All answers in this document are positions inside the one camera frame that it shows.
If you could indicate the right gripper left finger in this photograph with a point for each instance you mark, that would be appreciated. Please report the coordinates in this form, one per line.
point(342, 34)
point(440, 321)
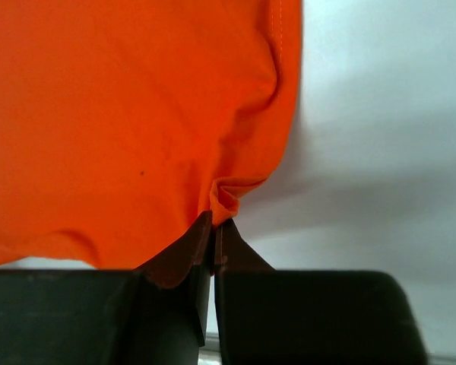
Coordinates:
point(153, 314)

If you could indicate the orange t shirt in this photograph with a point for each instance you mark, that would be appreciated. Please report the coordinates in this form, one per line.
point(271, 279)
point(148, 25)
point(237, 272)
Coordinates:
point(122, 121)

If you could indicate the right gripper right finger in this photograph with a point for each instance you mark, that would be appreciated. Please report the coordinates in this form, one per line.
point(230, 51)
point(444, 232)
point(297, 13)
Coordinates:
point(270, 316)

